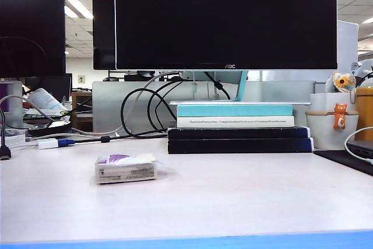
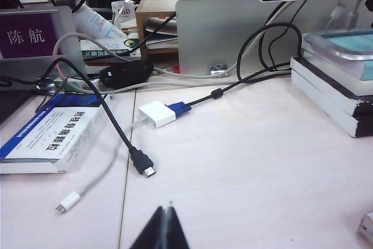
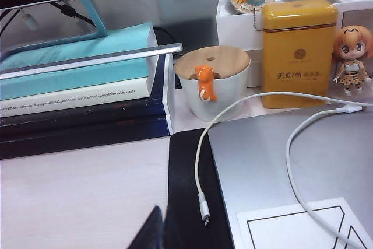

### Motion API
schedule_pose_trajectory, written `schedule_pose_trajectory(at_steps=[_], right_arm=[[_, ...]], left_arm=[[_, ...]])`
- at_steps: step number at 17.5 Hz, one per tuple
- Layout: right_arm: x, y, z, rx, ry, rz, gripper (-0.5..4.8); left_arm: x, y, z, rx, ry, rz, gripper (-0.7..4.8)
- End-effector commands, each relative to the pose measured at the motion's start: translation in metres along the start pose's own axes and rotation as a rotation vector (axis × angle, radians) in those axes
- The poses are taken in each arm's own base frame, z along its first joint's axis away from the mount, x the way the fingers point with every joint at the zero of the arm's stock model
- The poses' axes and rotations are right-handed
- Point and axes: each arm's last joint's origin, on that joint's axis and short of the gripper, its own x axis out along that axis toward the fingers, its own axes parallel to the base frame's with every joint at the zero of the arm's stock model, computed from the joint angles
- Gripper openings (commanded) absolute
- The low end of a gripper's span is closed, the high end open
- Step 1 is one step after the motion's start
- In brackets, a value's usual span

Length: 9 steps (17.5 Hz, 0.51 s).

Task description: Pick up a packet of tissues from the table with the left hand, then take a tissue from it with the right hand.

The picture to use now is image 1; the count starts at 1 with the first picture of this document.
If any white and purple tissue packet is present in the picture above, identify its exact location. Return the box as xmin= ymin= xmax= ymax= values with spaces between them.
xmin=94 ymin=153 xmax=158 ymax=185

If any teal book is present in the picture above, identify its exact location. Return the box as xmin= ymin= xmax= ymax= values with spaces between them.
xmin=177 ymin=104 xmax=294 ymax=117

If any white book with printed spine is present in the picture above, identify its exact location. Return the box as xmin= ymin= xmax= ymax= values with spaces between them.
xmin=176 ymin=115 xmax=295 ymax=129

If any thick black box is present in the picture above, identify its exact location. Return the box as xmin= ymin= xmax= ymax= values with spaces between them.
xmin=167 ymin=137 xmax=314 ymax=155

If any teal and silver monitor stand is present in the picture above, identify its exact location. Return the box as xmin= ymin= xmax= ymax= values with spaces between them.
xmin=168 ymin=69 xmax=312 ymax=106

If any black AOC computer monitor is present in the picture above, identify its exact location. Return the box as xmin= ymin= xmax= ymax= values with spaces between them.
xmin=114 ymin=0 xmax=338 ymax=71

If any wooden cabinet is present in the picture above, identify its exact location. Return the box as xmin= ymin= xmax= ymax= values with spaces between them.
xmin=71 ymin=91 xmax=93 ymax=132

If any black monitor with white sticker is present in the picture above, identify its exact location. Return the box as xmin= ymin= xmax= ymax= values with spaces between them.
xmin=92 ymin=0 xmax=117 ymax=71

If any white square container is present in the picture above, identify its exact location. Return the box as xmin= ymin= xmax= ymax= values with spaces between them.
xmin=309 ymin=93 xmax=358 ymax=113

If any white cup with wooden lid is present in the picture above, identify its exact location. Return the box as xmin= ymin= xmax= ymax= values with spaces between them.
xmin=305 ymin=110 xmax=360 ymax=150

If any black oval monitor base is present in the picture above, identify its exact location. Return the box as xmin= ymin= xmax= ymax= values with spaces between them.
xmin=28 ymin=120 xmax=72 ymax=138

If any white bottle with blue print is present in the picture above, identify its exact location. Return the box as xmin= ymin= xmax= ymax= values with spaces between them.
xmin=28 ymin=87 xmax=68 ymax=113

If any ceiling light strip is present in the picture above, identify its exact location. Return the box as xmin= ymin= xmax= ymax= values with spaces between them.
xmin=64 ymin=0 xmax=93 ymax=19

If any stack of printed papers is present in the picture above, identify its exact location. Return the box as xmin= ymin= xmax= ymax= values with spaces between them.
xmin=22 ymin=107 xmax=72 ymax=123

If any orange cat figurine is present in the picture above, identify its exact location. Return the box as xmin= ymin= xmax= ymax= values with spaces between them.
xmin=333 ymin=103 xmax=347 ymax=129

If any plush toy with sunflower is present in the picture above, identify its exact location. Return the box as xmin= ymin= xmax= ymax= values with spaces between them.
xmin=325 ymin=71 xmax=357 ymax=104

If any black mouse pad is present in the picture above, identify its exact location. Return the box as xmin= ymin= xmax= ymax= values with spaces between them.
xmin=314 ymin=149 xmax=373 ymax=176

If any white partition board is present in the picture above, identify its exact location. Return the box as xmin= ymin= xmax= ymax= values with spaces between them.
xmin=337 ymin=20 xmax=360 ymax=81

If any small white card box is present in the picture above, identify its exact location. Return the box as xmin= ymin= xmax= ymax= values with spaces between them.
xmin=4 ymin=134 xmax=26 ymax=148

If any silver framed purple screen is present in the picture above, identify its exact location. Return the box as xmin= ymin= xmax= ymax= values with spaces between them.
xmin=0 ymin=80 xmax=23 ymax=129

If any black monitor with thin bezel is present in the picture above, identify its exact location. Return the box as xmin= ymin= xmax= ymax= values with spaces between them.
xmin=0 ymin=0 xmax=66 ymax=78

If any yellow jar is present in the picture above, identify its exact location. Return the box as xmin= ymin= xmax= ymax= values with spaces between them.
xmin=356 ymin=85 xmax=373 ymax=141

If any grey laptop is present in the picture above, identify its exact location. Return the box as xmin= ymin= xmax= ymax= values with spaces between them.
xmin=346 ymin=136 xmax=373 ymax=159

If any white and blue plush toy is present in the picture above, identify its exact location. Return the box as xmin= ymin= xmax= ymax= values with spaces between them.
xmin=351 ymin=59 xmax=373 ymax=86

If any black looped cable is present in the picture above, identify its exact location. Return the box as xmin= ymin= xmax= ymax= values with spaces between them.
xmin=147 ymin=78 xmax=181 ymax=132

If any black monitor cable with ferrite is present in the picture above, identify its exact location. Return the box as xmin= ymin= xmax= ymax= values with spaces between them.
xmin=203 ymin=71 xmax=231 ymax=100

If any black cable with blue connector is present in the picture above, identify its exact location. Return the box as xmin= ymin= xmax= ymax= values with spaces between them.
xmin=58 ymin=76 xmax=183 ymax=148

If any long grey cable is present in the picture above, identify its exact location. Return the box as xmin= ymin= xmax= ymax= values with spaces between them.
xmin=69 ymin=71 xmax=183 ymax=138

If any white cable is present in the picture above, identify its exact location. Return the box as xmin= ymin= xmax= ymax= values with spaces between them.
xmin=344 ymin=126 xmax=373 ymax=166

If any grey arched cable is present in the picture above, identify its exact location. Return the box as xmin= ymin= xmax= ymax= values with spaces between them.
xmin=0 ymin=94 xmax=56 ymax=121

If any black HDMI cable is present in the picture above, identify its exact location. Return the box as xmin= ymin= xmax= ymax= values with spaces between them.
xmin=0 ymin=108 xmax=12 ymax=162

